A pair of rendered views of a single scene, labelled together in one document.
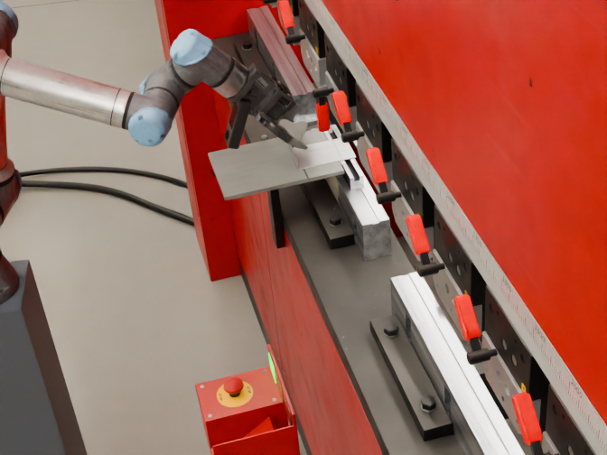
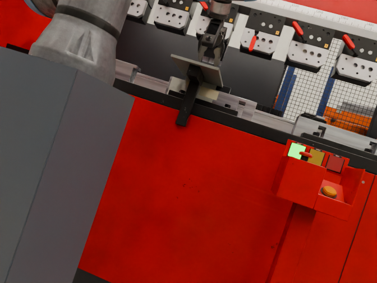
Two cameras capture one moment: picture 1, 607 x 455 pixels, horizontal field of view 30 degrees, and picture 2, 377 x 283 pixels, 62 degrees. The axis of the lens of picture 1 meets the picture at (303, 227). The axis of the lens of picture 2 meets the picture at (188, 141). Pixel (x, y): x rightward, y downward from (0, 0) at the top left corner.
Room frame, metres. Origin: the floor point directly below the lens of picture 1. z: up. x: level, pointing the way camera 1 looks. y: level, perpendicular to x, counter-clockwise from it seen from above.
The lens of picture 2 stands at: (1.52, 1.18, 0.73)
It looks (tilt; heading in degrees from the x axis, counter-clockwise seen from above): 0 degrees down; 291
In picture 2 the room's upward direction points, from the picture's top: 19 degrees clockwise
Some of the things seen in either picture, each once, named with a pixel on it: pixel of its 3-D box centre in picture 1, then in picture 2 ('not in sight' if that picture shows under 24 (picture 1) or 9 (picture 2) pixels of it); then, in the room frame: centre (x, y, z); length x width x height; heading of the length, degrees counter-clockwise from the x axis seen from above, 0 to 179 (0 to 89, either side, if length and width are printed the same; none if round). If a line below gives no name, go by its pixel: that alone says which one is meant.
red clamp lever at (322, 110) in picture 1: (324, 109); (253, 40); (1.88, -0.07, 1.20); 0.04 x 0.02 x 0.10; 102
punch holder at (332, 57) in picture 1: (356, 83); (261, 35); (1.87, -0.13, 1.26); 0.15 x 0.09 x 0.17; 12
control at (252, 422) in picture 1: (247, 420); (315, 176); (1.50, 0.15, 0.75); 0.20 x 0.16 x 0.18; 12
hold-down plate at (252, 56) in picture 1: (256, 69); not in sight; (2.62, 0.08, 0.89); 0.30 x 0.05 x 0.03; 12
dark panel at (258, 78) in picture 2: not in sight; (183, 71); (2.38, -0.55, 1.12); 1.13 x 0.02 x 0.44; 12
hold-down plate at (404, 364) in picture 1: (408, 374); (339, 148); (1.44, -0.16, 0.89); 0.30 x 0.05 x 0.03; 12
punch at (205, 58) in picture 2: not in sight; (213, 52); (2.05, -0.10, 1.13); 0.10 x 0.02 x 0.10; 12
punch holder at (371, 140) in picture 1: (390, 135); (308, 47); (1.68, -0.17, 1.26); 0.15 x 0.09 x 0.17; 12
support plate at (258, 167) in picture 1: (275, 162); (199, 72); (2.02, 0.05, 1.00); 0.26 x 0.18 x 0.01; 102
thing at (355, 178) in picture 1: (343, 158); (207, 85); (2.02, -0.10, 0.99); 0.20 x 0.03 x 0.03; 12
